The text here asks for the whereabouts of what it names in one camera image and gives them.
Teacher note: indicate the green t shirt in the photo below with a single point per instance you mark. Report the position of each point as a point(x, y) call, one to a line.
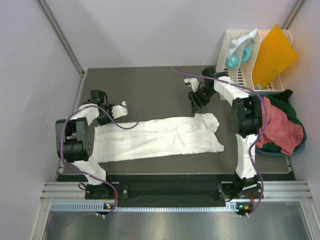
point(287, 105)

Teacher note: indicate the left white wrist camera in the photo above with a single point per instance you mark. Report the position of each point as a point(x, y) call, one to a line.
point(120, 110)

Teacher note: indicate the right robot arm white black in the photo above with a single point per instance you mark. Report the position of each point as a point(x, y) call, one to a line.
point(245, 120)

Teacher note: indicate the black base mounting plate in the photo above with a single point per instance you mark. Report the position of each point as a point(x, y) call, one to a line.
point(227, 186)

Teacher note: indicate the aluminium frame rail front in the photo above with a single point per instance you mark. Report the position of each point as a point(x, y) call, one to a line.
point(282, 191)

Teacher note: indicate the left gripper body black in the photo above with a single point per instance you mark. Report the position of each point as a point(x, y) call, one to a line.
point(104, 118)

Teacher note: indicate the teal white headphones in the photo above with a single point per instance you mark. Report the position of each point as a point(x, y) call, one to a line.
point(240, 49)

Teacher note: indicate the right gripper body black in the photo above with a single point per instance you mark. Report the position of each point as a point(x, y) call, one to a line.
point(202, 95)

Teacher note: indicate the pink t shirt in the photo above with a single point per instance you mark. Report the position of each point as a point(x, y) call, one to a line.
point(280, 125)

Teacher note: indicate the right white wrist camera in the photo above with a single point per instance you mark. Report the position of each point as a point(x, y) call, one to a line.
point(192, 83)

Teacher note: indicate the grey slotted cable duct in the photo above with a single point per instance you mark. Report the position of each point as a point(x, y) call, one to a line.
point(68, 206)

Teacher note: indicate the orange plastic folder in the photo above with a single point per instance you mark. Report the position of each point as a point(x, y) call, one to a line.
point(274, 56)

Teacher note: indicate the white plastic file organizer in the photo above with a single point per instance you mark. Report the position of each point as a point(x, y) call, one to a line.
point(242, 74)

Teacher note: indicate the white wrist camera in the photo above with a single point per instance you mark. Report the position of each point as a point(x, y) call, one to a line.
point(120, 110)
point(192, 83)

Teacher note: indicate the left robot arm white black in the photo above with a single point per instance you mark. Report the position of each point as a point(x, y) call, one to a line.
point(75, 144)

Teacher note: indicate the white printed t shirt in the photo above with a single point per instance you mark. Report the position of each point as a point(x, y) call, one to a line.
point(157, 138)

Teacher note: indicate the aluminium corner post right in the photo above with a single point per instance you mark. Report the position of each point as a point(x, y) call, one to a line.
point(293, 14)

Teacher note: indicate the aluminium corner post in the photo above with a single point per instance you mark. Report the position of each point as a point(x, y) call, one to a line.
point(60, 35)
point(293, 14)

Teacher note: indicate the aluminium corner post left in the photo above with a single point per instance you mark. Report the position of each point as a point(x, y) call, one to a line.
point(60, 35)

